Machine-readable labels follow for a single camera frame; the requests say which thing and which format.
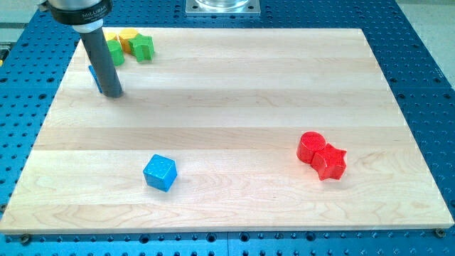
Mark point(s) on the light wooden board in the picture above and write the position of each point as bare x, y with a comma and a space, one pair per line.
229, 106

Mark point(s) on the red star block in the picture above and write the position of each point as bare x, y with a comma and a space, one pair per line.
329, 162

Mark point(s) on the green star block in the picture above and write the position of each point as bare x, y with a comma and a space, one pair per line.
142, 47

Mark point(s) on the orange hexagon block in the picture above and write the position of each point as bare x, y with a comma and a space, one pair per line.
124, 36

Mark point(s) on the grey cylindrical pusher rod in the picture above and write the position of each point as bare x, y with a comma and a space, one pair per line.
98, 52

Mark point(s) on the green cylinder block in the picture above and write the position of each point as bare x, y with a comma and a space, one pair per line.
116, 52

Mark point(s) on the blue triangle block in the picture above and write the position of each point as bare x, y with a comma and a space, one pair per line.
94, 76

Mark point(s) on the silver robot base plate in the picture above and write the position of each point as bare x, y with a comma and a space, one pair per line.
207, 8

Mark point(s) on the blue perforated table plate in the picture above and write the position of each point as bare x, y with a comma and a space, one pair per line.
36, 65

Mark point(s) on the blue cube block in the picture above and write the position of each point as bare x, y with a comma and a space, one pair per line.
160, 172

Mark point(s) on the yellow block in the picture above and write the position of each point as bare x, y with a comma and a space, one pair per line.
110, 36

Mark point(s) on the red cylinder block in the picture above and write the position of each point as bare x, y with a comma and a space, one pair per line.
309, 144

